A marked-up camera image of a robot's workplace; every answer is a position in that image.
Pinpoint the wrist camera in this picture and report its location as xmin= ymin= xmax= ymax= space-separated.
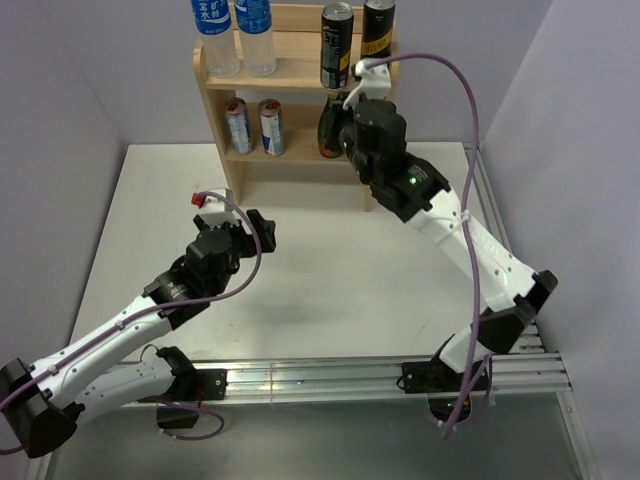
xmin=342 ymin=58 xmax=392 ymax=111
xmin=191 ymin=188 xmax=239 ymax=228

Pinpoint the aluminium side rail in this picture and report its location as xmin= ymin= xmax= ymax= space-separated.
xmin=472 ymin=153 xmax=547 ymax=355

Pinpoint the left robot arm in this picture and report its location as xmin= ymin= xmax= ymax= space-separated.
xmin=1 ymin=209 xmax=276 ymax=458

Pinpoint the black can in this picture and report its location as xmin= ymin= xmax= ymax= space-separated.
xmin=361 ymin=0 xmax=396 ymax=58
xmin=320 ymin=2 xmax=354 ymax=90

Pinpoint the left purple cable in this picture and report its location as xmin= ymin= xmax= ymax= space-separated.
xmin=0 ymin=194 xmax=263 ymax=456

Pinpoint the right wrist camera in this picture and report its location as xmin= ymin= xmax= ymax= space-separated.
xmin=342 ymin=58 xmax=392 ymax=111

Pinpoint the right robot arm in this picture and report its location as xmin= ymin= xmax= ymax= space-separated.
xmin=339 ymin=99 xmax=558 ymax=390

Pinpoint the silver can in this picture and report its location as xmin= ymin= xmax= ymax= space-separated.
xmin=224 ymin=97 xmax=253 ymax=155
xmin=259 ymin=99 xmax=284 ymax=156

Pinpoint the black can front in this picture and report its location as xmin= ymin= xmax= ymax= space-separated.
xmin=361 ymin=0 xmax=396 ymax=58

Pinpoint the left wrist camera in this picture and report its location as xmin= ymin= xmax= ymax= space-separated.
xmin=191 ymin=188 xmax=239 ymax=228

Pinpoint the water bottle blue label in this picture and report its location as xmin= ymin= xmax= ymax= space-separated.
xmin=234 ymin=0 xmax=276 ymax=77
xmin=190 ymin=0 xmax=240 ymax=78

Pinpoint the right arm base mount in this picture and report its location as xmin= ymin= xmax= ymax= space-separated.
xmin=396 ymin=358 xmax=493 ymax=425

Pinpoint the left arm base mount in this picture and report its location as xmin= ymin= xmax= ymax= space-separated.
xmin=140 ymin=368 xmax=227 ymax=433

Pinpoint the green glass bottle left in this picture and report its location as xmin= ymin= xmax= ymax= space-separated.
xmin=317 ymin=92 xmax=347 ymax=159

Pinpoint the aluminium front rail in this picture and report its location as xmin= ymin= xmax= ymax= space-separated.
xmin=194 ymin=353 xmax=572 ymax=405

